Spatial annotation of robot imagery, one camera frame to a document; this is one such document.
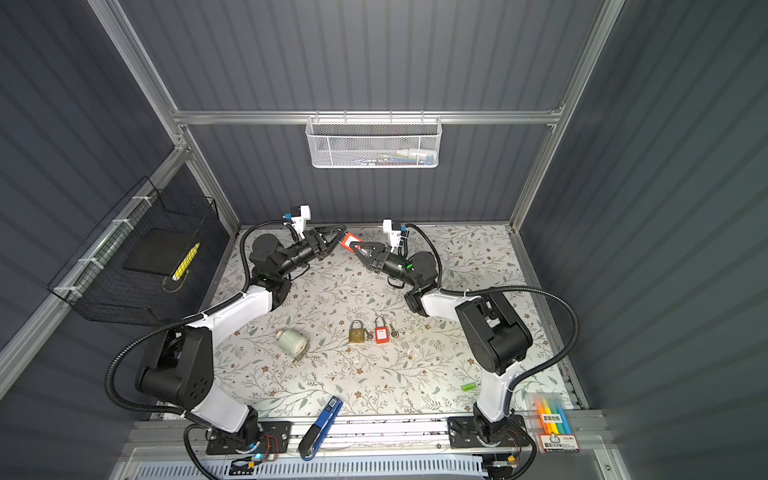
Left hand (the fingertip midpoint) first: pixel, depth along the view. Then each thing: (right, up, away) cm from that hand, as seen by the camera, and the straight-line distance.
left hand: (347, 230), depth 74 cm
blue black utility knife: (-7, -49, -3) cm, 50 cm away
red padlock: (0, -2, 0) cm, 2 cm away
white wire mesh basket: (+4, +38, +44) cm, 59 cm away
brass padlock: (0, -31, +17) cm, 35 cm away
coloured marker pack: (+52, -51, -2) cm, 73 cm away
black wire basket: (-53, -13, -10) cm, 55 cm away
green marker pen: (+32, -42, +7) cm, 54 cm away
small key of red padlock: (+12, -31, +17) cm, 37 cm away
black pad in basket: (-49, -5, +1) cm, 49 cm away
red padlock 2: (+8, -30, +16) cm, 35 cm away
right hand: (+1, -6, 0) cm, 6 cm away
